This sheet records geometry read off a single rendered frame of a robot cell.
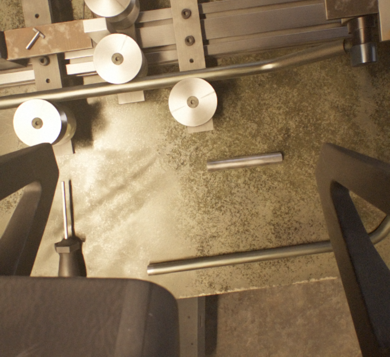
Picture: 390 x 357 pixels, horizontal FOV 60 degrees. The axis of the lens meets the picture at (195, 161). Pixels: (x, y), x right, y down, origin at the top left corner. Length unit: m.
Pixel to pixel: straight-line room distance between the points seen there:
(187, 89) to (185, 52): 0.07
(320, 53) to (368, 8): 0.05
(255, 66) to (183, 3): 0.12
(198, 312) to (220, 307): 0.30
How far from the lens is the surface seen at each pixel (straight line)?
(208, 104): 0.36
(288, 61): 0.36
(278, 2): 0.45
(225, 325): 1.55
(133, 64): 0.37
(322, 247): 0.49
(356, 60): 0.33
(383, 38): 0.33
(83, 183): 0.47
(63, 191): 0.47
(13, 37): 0.43
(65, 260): 0.48
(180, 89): 0.36
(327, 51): 0.34
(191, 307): 1.21
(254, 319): 1.55
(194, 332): 1.26
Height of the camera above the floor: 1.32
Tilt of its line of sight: 84 degrees down
